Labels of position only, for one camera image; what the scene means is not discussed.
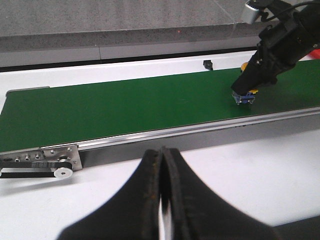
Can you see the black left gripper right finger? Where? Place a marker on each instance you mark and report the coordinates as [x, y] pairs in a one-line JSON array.
[[192, 211]]

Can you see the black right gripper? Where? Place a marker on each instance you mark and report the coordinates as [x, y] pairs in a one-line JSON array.
[[282, 45]]

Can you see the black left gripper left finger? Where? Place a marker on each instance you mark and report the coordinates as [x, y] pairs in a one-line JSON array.
[[131, 214]]

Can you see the yellow mushroom push button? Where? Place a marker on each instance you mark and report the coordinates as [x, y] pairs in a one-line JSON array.
[[247, 98]]

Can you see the small black sensor block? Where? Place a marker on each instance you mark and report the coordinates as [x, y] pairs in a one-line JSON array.
[[208, 65]]

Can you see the right grey stone slab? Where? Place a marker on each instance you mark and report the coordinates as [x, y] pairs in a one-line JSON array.
[[242, 34]]

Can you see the grey stone slab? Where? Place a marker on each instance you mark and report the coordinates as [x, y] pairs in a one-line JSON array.
[[242, 34], [27, 25]]

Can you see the red plastic tray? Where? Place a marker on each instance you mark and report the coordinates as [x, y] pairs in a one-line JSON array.
[[315, 54]]

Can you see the silver drive pulley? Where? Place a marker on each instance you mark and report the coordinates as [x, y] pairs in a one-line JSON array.
[[63, 173]]

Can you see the black drive belt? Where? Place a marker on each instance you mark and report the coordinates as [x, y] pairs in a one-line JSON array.
[[15, 168]]

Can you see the green conveyor belt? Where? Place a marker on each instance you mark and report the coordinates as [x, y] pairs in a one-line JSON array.
[[66, 115]]

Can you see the left grey stone slab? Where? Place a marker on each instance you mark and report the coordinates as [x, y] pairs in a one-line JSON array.
[[27, 25]]

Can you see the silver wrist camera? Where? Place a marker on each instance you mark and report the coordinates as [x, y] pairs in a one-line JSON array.
[[251, 11]]

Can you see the aluminium conveyor side rail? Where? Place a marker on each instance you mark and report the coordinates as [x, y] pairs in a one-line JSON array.
[[194, 128]]

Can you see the steel conveyor motor bracket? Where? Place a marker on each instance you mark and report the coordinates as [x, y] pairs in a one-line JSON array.
[[48, 157]]

